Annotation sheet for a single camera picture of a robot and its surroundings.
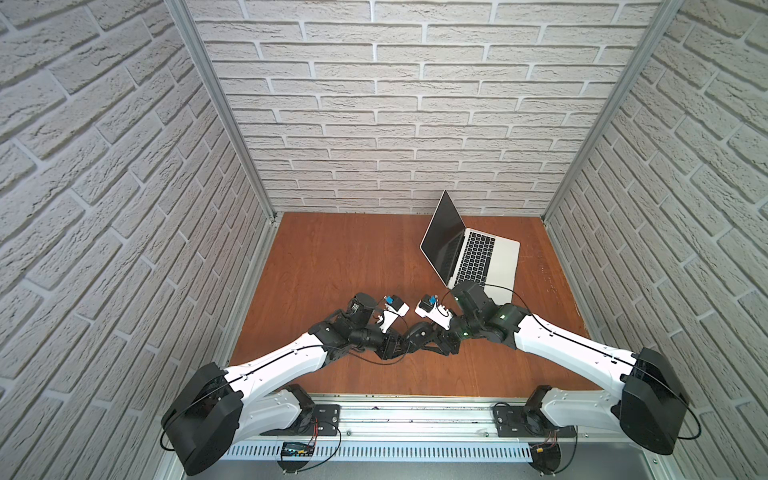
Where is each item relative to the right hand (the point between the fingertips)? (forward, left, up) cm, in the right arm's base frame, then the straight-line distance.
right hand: (421, 344), depth 76 cm
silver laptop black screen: (+36, -18, -10) cm, 42 cm away
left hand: (+1, +3, +2) cm, 3 cm away
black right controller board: (-25, -28, -11) cm, 39 cm away
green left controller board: (-20, +33, -13) cm, 40 cm away
